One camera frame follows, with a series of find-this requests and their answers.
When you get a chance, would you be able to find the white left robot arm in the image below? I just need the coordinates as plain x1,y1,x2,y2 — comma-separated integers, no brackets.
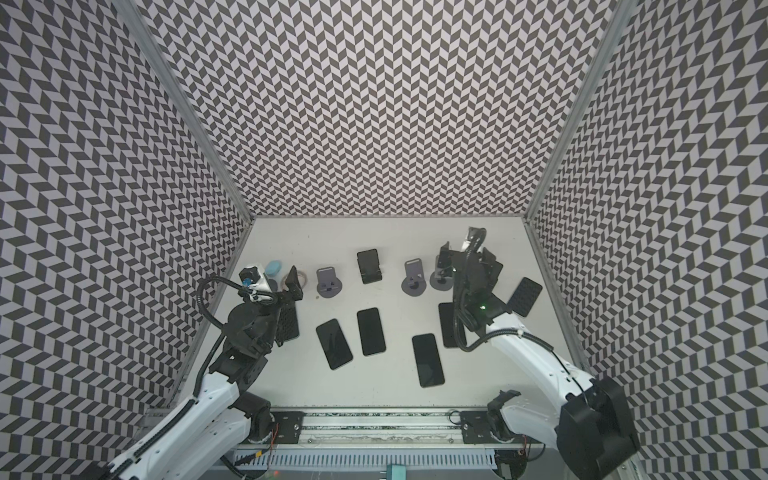
80,266,303,479

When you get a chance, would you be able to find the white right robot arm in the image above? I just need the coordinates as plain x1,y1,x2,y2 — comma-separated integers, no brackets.
436,227,641,479

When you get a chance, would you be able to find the purple round stand back right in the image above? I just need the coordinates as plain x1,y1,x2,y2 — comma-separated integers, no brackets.
429,270,454,291

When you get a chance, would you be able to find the purple round stand back left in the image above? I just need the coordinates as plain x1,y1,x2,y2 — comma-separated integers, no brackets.
316,267,343,299

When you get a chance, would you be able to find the purple round stand purple phone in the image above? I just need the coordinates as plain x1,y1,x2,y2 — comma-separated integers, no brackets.
401,258,427,297

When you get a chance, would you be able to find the clear packing tape roll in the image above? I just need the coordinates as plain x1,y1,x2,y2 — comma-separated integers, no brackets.
281,270,308,290

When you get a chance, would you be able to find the light blue earbuds case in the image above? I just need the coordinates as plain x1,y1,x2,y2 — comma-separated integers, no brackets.
264,260,282,277

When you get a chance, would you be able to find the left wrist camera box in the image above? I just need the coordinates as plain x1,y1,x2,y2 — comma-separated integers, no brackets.
238,265,272,303

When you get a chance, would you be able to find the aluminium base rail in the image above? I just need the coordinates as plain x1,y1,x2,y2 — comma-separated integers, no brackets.
143,407,601,472

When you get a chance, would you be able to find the aluminium corner post right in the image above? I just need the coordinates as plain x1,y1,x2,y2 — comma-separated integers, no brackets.
524,0,638,224

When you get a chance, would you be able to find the aluminium corner post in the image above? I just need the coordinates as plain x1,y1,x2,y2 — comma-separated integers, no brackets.
524,0,638,224
112,0,253,223

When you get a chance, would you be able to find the aluminium corner post left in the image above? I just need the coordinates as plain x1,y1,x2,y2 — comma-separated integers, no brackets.
112,0,253,223

